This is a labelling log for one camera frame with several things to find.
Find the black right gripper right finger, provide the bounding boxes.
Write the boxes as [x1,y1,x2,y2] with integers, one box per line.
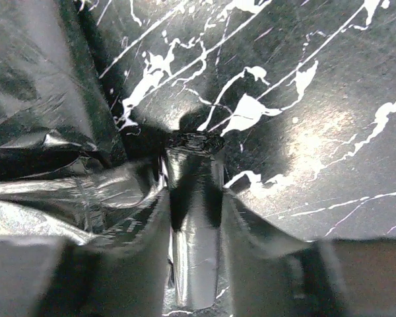
[222,192,396,316]

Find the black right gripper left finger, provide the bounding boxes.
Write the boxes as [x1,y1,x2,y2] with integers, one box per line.
[0,190,170,316]

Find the black trash bag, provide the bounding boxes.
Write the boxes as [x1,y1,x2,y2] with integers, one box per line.
[0,1,224,309]

